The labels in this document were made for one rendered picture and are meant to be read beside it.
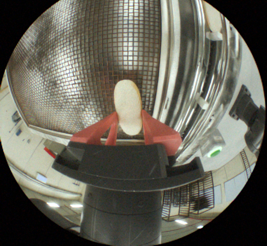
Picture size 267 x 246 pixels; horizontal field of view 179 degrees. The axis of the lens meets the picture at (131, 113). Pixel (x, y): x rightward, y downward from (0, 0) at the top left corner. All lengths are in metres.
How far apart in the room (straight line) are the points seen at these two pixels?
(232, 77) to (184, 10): 0.16
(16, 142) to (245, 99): 4.14
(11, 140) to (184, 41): 3.91
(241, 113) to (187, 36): 0.26
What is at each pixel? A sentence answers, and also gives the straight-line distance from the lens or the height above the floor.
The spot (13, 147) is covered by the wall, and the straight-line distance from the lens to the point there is 3.88.
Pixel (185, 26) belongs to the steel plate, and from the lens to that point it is 0.21.
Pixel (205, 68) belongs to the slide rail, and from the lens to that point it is 0.18.
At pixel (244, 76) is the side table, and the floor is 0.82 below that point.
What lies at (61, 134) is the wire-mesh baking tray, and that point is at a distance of 0.26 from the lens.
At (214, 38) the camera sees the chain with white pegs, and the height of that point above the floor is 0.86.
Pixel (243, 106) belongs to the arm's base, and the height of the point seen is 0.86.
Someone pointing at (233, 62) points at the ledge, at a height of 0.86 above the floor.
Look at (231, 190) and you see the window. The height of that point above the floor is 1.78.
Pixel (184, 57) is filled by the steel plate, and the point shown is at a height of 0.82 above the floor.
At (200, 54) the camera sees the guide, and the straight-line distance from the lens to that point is 0.16.
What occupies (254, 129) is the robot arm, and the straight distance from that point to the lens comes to 0.29.
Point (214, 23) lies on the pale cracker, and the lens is 0.21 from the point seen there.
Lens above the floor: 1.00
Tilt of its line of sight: 52 degrees down
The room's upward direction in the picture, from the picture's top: 163 degrees counter-clockwise
